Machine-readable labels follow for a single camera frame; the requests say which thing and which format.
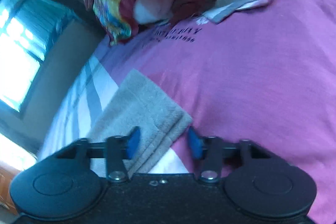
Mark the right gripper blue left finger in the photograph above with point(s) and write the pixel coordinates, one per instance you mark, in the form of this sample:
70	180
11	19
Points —
132	142

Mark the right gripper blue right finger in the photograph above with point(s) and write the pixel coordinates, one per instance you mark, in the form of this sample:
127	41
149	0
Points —
197	144

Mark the grey-brown fleece pants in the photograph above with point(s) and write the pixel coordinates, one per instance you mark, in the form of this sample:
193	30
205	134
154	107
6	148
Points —
139	102

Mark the striped purple white bedsheet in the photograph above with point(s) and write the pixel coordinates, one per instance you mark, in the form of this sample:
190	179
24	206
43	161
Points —
265	74

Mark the bright glass window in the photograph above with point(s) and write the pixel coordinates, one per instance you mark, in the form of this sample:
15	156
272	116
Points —
27	27

